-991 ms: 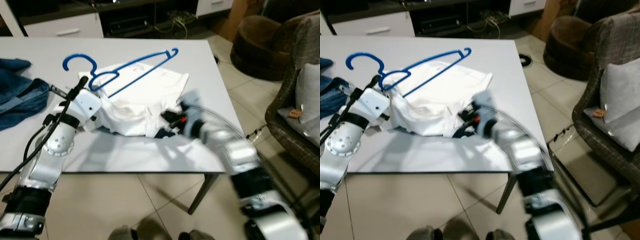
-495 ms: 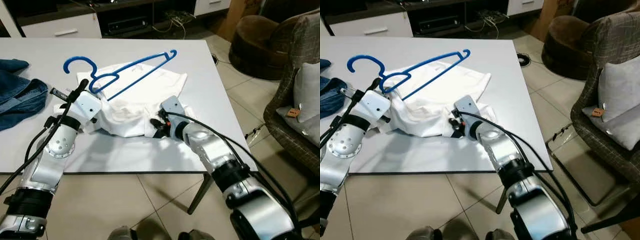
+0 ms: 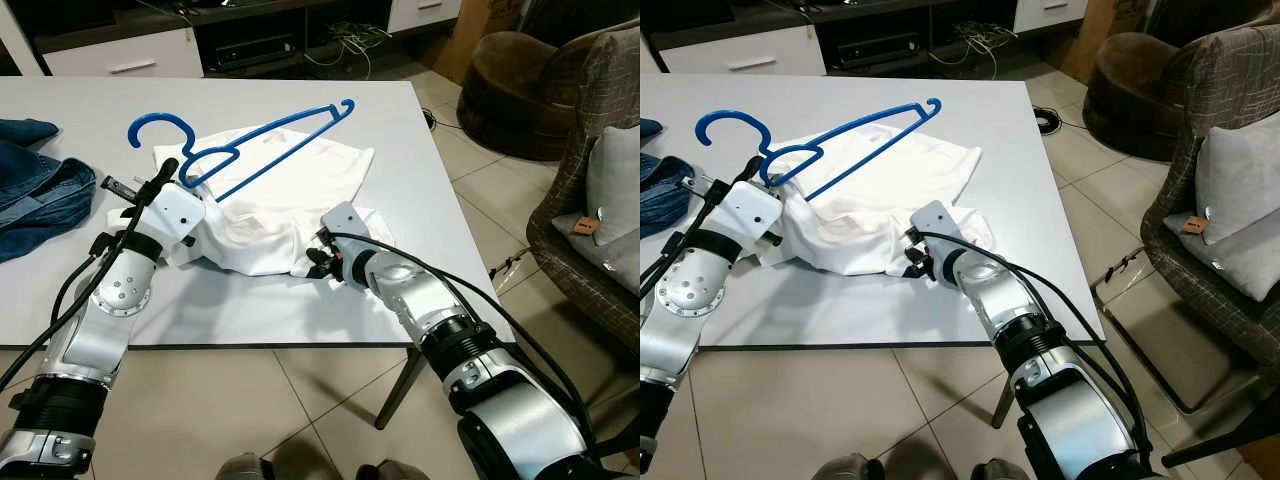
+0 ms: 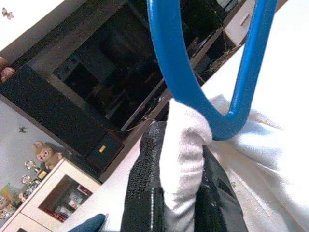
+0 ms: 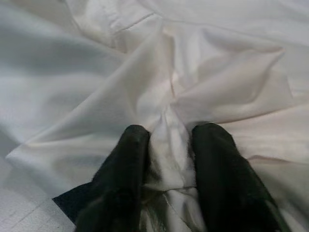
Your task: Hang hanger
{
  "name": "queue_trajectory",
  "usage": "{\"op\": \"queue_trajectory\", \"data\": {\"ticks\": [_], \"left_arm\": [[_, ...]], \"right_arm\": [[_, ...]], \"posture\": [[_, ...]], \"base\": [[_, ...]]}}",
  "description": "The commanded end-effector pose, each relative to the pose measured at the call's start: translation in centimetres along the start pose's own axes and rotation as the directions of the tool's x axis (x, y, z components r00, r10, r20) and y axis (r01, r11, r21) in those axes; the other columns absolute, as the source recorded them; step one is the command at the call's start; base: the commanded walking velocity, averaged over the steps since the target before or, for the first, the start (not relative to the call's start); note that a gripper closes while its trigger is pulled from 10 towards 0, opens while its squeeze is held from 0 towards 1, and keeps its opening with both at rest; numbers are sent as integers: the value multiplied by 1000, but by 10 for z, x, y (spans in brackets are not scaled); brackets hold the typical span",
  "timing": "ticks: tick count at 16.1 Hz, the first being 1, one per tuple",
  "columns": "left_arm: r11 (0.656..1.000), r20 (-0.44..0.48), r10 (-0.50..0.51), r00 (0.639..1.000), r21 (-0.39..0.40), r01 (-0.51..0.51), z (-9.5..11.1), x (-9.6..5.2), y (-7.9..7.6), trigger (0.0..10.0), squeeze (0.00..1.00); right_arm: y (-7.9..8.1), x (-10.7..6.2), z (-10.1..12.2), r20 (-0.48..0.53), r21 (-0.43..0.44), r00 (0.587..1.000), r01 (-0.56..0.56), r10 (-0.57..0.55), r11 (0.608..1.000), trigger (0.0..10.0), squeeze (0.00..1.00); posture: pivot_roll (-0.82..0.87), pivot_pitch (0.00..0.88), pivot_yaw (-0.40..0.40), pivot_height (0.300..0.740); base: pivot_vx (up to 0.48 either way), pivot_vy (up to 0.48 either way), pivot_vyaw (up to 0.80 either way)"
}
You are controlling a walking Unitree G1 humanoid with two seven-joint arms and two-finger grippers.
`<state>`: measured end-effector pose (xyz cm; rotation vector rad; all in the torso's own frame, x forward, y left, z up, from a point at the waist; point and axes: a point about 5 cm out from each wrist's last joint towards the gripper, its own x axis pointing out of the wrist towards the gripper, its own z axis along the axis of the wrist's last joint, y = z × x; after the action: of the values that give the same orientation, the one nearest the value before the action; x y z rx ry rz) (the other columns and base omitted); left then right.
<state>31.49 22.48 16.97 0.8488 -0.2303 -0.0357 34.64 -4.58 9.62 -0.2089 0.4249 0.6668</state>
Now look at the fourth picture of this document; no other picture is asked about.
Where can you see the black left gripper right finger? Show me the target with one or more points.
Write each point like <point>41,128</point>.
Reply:
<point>217,200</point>

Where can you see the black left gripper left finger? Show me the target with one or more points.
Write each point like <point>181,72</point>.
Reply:
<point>144,181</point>

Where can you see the white printed T-shirt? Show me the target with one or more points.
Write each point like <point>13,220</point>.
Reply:
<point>241,181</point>

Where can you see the blue denim garment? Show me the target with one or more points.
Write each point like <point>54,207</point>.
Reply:
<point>91,224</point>

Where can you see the small black box gold label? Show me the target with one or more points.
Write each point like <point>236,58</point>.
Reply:
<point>108,154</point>

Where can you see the brown monkey plush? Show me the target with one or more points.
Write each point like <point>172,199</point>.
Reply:
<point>46,154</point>

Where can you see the glass crystal trophy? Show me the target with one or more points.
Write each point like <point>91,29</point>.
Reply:
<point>26,180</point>
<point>29,164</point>

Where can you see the black television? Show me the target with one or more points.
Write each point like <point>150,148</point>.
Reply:
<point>116,67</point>

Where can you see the white glass door cabinet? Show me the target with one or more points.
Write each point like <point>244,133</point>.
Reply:
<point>31,212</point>

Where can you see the black speaker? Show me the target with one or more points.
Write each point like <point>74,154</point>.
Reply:
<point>48,106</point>

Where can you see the colourful ceramic figurine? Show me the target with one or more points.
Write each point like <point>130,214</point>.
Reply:
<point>7,200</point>

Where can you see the dark TV stand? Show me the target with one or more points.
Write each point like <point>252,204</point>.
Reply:
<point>60,48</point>

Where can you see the small white drawer front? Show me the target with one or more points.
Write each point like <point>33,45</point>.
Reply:
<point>237,26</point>

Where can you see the pink plush toy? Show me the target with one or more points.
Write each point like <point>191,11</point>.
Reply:
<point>6,72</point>

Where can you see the butterfly wall decoration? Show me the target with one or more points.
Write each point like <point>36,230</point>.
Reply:
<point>23,129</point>
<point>7,13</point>

